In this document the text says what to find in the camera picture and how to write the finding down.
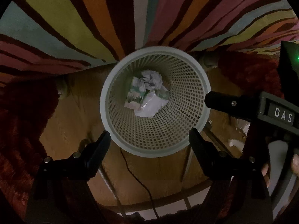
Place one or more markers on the white paper ball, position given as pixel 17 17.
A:
pixel 151 80

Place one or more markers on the person's right hand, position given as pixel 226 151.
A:
pixel 294 167

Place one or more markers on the white green printed wrapper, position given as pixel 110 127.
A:
pixel 134 96

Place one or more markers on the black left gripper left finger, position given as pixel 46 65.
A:
pixel 84 164

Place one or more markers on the colourful striped bed sheet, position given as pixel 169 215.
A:
pixel 51 37

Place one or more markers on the white paper scrap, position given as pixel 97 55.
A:
pixel 150 106

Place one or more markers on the pale green mesh waste basket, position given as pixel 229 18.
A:
pixel 167 132

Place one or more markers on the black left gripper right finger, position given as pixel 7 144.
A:
pixel 215 164

